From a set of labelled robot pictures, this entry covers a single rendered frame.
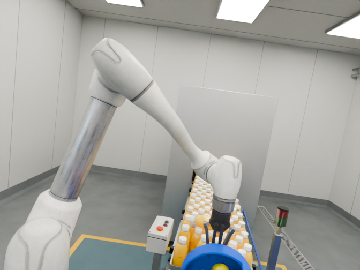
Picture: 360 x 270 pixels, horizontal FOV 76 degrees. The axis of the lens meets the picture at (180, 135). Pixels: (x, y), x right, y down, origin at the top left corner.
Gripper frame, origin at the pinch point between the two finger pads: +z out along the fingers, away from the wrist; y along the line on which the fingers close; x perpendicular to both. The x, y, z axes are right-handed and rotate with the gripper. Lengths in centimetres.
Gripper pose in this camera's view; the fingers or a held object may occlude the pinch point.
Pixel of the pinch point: (214, 256)
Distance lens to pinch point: 106.9
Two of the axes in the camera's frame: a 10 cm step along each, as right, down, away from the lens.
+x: -1.5, 1.0, -9.8
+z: -1.4, 9.8, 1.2
